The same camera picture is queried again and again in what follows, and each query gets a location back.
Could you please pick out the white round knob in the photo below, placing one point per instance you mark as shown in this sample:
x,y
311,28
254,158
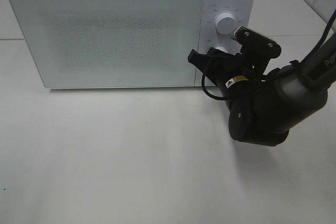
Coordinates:
x,y
225,23
222,48

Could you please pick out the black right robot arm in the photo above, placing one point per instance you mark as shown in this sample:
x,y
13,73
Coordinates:
x,y
264,106

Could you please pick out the white microwave door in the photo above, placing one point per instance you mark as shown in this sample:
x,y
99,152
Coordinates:
x,y
111,43

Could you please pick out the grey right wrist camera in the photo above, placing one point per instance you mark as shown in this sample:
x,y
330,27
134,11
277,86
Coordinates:
x,y
242,34

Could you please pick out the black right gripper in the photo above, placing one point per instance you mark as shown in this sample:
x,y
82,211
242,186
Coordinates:
x,y
236,79

